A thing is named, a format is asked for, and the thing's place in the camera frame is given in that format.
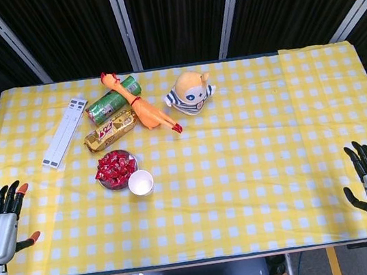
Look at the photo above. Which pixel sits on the silver metal plate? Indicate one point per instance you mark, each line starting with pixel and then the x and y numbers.
pixel 132 157

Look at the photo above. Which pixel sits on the white paper cup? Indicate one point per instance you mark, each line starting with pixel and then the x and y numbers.
pixel 140 183

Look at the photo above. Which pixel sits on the red candy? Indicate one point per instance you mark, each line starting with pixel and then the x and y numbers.
pixel 124 177
pixel 126 160
pixel 104 161
pixel 101 174
pixel 116 167

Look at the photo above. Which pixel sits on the white power strip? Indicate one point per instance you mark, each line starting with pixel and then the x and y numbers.
pixel 64 134

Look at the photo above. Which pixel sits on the orange rubber chicken toy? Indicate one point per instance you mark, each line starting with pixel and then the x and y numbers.
pixel 145 112

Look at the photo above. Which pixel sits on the gold biscuit packet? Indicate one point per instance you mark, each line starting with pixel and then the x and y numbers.
pixel 110 132

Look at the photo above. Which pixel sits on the yellow checked tablecloth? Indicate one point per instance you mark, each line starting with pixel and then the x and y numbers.
pixel 337 104
pixel 210 175

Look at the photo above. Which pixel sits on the white metal partition post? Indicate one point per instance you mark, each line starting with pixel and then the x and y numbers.
pixel 123 25
pixel 230 9
pixel 358 12
pixel 10 42

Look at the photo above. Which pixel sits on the yellow plush doll striped shirt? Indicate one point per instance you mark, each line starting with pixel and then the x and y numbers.
pixel 190 89

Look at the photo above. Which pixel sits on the green chips can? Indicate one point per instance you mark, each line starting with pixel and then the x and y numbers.
pixel 103 108

